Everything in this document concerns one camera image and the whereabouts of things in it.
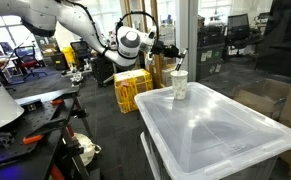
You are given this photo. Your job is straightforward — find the black perforated workbench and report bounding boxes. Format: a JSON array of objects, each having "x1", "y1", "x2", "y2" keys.
[{"x1": 0, "y1": 87, "x2": 101, "y2": 180}]

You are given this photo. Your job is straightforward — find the black whiteboard marker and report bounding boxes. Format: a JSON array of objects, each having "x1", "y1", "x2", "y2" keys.
[{"x1": 174, "y1": 48, "x2": 189, "y2": 72}]

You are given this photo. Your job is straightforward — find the clear plastic bin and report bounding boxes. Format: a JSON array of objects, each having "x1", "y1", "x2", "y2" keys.
[{"x1": 133, "y1": 81, "x2": 291, "y2": 180}]

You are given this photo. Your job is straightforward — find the orange handled clamp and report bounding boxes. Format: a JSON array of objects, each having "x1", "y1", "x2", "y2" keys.
[
  {"x1": 21, "y1": 133, "x2": 46, "y2": 146},
  {"x1": 49, "y1": 164, "x2": 67, "y2": 180},
  {"x1": 49, "y1": 98, "x2": 65, "y2": 106}
]

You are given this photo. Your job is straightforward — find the clear storage bin body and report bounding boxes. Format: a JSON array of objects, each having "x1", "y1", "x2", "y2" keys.
[{"x1": 140, "y1": 128, "x2": 281, "y2": 180}]

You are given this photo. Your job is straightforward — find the red and blue office chair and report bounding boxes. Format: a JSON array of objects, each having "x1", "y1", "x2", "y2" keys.
[{"x1": 13, "y1": 44, "x2": 48, "y2": 82}]

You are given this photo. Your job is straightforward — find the white cardboard carton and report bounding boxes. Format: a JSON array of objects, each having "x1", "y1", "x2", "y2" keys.
[{"x1": 160, "y1": 64, "x2": 178, "y2": 88}]

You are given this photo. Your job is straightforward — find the white plastic bag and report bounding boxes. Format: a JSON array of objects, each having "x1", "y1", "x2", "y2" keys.
[{"x1": 72, "y1": 132, "x2": 103, "y2": 167}]

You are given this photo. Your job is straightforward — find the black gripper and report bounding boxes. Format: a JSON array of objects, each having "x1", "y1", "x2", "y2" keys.
[{"x1": 149, "y1": 39, "x2": 183, "y2": 60}]

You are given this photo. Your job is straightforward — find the small black device box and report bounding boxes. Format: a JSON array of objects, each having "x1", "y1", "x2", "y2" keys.
[{"x1": 19, "y1": 98, "x2": 43, "y2": 113}]

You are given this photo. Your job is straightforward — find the yellow bin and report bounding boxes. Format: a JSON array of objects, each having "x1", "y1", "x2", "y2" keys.
[{"x1": 62, "y1": 46, "x2": 80, "y2": 70}]

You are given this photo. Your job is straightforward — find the small cardboard box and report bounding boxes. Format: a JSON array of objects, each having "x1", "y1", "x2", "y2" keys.
[{"x1": 233, "y1": 78, "x2": 288, "y2": 121}]

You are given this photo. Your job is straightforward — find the black high back chair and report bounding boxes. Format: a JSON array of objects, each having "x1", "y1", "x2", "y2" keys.
[{"x1": 224, "y1": 13, "x2": 265, "y2": 51}]

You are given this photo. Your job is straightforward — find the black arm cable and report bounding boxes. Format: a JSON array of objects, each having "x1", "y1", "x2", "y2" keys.
[{"x1": 61, "y1": 0, "x2": 160, "y2": 56}]

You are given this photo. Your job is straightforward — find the black mesh office chair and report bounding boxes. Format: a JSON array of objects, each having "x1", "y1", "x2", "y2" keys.
[{"x1": 69, "y1": 39, "x2": 93, "y2": 64}]

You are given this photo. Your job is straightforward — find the black cabinet with labels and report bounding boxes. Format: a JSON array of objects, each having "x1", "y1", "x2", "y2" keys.
[{"x1": 196, "y1": 42, "x2": 227, "y2": 82}]

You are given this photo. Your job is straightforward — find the yellow plastic crate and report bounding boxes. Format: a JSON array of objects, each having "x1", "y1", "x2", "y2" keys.
[{"x1": 113, "y1": 68, "x2": 154, "y2": 115}]

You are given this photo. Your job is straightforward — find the black equipment case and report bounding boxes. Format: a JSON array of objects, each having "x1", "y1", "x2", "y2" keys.
[{"x1": 90, "y1": 54, "x2": 115, "y2": 88}]

